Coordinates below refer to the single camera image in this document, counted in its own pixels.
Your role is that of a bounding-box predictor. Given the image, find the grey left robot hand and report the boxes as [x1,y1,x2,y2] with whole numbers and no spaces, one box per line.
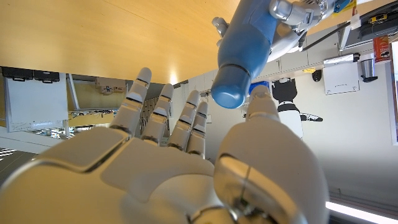
[211,0,326,63]

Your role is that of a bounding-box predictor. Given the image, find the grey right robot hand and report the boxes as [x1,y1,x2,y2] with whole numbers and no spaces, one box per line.
[0,67,330,224]

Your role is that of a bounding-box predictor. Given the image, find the blue metal bottle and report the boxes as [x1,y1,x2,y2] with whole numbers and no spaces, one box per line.
[216,0,280,82]

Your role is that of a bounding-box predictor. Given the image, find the blue bottle cap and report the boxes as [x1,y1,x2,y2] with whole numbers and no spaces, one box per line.
[210,64,252,110]

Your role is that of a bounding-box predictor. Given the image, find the black white hand figure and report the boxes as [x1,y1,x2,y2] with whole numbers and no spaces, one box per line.
[272,77,324,140]

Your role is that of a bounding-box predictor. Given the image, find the small blue box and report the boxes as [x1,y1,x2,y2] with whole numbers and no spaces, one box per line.
[248,80,271,95]

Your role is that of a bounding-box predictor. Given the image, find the steel cup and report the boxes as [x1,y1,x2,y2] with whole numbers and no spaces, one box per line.
[359,57,379,83]

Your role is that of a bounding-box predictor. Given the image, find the open white-edged laptop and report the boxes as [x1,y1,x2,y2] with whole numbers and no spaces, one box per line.
[338,11,398,51]

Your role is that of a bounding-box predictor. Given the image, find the red snack can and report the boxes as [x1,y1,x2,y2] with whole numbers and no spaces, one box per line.
[373,35,391,65]

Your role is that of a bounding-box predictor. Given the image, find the brown cardboard box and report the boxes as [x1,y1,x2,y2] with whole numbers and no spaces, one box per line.
[95,77,127,96]

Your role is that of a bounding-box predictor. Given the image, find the white board panel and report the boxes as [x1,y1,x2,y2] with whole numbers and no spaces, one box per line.
[4,73,69,133]

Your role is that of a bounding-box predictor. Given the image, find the black hard case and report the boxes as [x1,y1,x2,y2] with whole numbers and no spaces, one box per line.
[33,70,60,84]
[1,67,34,82]

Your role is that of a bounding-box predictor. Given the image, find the long ceiling light strip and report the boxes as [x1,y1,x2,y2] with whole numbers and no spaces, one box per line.
[325,200,398,224]

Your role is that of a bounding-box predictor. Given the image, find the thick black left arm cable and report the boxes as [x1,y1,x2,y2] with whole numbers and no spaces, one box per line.
[302,1,398,52]

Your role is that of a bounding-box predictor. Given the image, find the white table frame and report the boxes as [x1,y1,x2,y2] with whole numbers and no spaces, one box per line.
[65,73,128,113]

